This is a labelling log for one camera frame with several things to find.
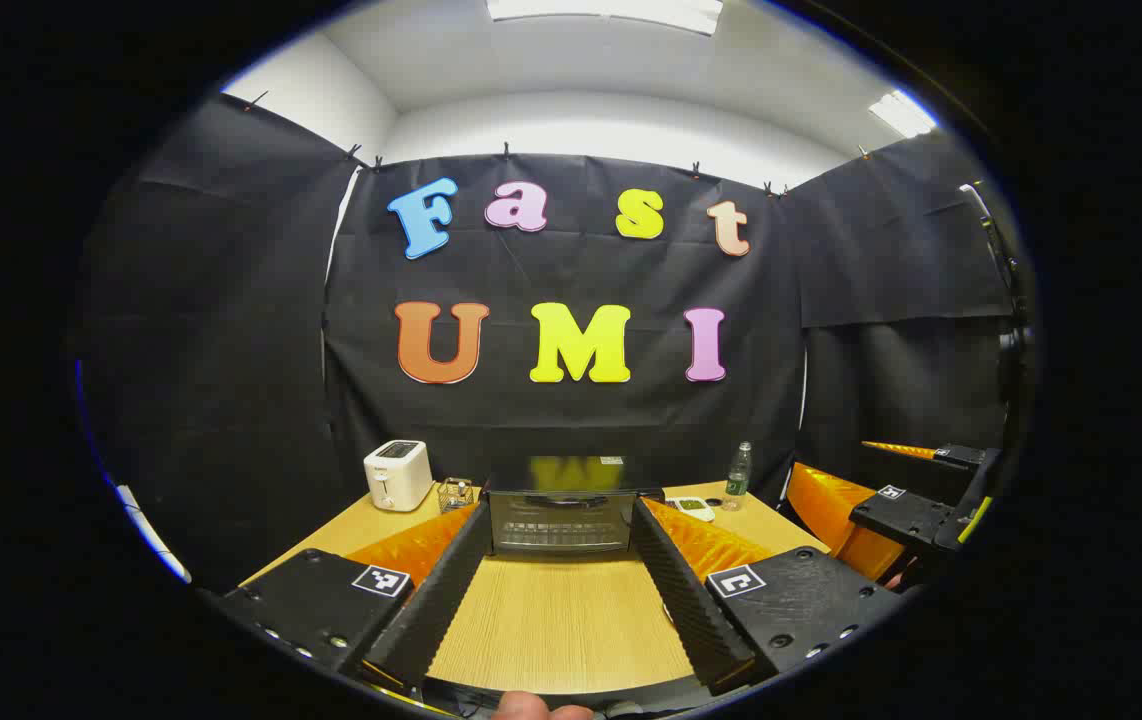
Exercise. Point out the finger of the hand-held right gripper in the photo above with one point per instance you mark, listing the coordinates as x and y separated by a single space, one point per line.
961 456
906 515

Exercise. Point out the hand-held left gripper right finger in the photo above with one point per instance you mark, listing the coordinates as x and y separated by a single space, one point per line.
681 600

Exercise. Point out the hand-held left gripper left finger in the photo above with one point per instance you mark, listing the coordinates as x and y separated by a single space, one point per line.
441 590

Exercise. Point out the black electric oven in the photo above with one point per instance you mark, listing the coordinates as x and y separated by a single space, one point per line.
561 475

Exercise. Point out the metal oven rack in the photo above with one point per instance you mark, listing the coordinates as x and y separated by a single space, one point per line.
561 536

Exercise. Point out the small white device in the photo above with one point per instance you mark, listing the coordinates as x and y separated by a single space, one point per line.
691 508

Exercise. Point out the white toaster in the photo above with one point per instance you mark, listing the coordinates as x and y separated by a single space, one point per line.
396 478

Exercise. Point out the clear plastic water bottle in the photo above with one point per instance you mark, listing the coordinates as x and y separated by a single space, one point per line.
737 480

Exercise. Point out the black backdrop cloth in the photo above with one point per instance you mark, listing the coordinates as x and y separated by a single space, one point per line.
581 420

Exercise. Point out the ceiling light panel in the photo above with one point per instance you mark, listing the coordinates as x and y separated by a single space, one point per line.
611 10
901 113

